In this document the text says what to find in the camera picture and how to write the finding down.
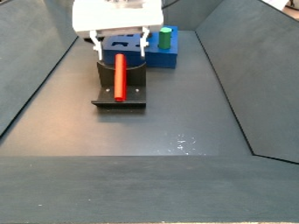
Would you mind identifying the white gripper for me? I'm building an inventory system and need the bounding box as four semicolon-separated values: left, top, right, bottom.
71;0;164;61

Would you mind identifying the red square-circle object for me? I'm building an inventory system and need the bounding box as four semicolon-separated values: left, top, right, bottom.
114;53;126;102

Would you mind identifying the blue foam fixture block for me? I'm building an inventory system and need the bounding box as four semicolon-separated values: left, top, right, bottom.
102;25;177;68

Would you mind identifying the black curved regrasp stand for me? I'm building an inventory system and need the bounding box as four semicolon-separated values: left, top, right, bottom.
90;62;145;109

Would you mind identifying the green hexagonal peg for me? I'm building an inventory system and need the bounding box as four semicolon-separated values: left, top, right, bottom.
158;27;172;49

